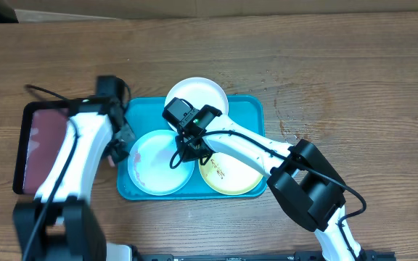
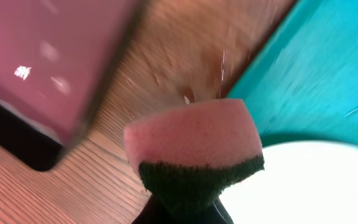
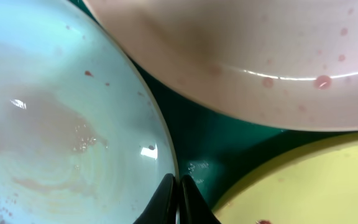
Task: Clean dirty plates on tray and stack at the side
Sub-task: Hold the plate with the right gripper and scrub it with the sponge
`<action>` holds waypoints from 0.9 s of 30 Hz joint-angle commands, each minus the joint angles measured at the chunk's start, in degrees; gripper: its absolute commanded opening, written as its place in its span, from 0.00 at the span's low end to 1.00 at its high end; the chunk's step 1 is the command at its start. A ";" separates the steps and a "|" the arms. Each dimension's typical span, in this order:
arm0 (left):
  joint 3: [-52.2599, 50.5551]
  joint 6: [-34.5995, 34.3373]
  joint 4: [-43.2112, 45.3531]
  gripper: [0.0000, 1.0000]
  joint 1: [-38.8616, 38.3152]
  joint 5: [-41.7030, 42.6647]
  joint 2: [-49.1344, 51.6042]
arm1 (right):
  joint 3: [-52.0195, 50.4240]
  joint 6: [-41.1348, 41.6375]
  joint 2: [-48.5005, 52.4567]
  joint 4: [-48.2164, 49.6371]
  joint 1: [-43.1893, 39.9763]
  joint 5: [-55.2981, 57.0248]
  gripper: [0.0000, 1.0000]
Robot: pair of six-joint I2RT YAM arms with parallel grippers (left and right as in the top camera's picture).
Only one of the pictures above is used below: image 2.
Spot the black tray with red liquid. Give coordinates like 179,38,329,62
0,0,144,171

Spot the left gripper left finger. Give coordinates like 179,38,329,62
132,194,177,224

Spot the light blue round plate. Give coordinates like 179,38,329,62
220,141,358,224

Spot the teal plastic serving tray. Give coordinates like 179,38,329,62
228,0,358,146

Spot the green and pink sponge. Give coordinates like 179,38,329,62
124,99,264,217

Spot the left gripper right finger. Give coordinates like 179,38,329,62
197,198,234,224

